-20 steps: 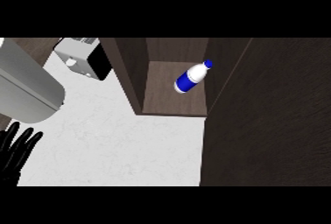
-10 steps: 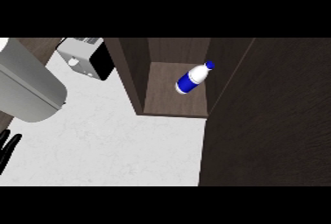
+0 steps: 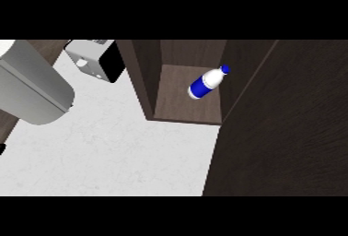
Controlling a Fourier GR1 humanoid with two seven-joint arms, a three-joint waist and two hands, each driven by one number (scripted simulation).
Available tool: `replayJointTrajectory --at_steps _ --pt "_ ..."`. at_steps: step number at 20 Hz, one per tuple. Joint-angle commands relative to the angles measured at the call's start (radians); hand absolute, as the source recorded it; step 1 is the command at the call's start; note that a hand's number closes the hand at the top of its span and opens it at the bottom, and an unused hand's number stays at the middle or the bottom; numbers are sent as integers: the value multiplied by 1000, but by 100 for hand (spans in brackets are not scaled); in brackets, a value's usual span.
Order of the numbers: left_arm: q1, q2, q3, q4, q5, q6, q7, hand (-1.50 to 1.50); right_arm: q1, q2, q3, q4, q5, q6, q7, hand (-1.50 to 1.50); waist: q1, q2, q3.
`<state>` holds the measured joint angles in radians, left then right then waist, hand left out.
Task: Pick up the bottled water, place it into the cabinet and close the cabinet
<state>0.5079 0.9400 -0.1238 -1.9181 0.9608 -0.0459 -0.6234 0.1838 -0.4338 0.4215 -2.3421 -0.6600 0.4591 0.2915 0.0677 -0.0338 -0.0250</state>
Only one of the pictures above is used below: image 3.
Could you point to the dark wooden cabinet door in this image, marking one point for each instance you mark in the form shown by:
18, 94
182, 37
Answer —
289, 129

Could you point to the dark wooden cabinet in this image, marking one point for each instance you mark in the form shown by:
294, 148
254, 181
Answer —
182, 104

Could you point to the white and black appliance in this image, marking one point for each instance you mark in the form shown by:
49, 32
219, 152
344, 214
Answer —
98, 61

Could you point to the blue and white water bottle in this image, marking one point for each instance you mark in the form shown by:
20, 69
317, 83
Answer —
207, 83

